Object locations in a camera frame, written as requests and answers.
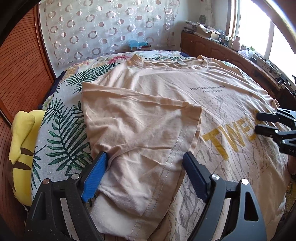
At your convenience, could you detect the beige printed t-shirt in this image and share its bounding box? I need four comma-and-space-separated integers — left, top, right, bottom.
82, 55, 290, 240

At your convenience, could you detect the yellow plush toy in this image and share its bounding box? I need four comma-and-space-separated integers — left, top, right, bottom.
6, 110, 45, 206

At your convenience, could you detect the pink ceramic jug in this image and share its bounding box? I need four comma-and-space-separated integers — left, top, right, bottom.
231, 36, 241, 52

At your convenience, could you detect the floral bed sheet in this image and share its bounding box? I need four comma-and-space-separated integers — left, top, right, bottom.
61, 50, 184, 82

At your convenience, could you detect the circle pattern sheer curtain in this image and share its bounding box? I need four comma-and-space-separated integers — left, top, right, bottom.
39, 1, 180, 74

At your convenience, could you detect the person's right hand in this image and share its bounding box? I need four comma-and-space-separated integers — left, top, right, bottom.
287, 156, 296, 175

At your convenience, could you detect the box with blue items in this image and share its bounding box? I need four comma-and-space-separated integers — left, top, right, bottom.
128, 40, 151, 52

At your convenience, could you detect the wooden wardrobe sliding door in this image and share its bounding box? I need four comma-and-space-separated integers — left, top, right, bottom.
1, 1, 55, 240

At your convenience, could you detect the long wooden side cabinet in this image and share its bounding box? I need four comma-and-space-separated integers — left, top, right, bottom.
180, 31, 296, 110

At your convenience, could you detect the open cardboard box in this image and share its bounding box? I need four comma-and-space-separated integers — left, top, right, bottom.
196, 23, 221, 40

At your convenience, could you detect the palm leaf print blanket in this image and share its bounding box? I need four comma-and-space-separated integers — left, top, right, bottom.
31, 62, 121, 241

